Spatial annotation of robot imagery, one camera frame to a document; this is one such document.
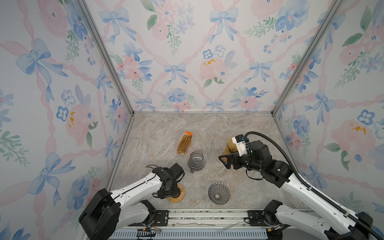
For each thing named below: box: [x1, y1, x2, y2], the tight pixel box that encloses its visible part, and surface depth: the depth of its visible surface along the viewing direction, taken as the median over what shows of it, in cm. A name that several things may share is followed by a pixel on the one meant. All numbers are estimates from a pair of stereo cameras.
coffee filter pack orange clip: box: [176, 131, 193, 155], surface depth 97 cm
